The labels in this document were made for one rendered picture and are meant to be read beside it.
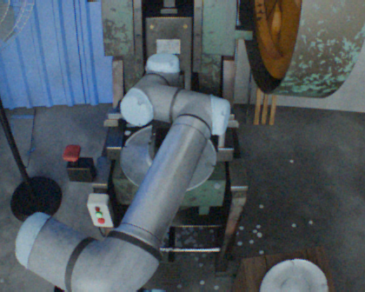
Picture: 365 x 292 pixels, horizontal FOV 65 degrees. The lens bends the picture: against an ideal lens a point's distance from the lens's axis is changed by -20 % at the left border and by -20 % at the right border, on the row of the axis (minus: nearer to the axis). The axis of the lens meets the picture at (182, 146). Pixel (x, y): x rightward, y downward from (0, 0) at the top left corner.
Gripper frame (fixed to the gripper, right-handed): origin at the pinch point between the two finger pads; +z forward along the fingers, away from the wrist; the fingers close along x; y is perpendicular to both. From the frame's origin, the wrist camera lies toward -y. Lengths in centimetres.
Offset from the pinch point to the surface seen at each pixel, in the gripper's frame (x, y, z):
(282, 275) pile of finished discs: -44, -16, 43
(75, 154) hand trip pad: 31.3, 10.2, 3.4
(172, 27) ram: -1.2, 26.3, -34.0
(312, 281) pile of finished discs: -57, -21, 43
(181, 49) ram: -3.9, 26.3, -26.1
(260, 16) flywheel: -34, 53, -30
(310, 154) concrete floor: -94, 93, 79
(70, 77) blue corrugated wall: 82, 147, 51
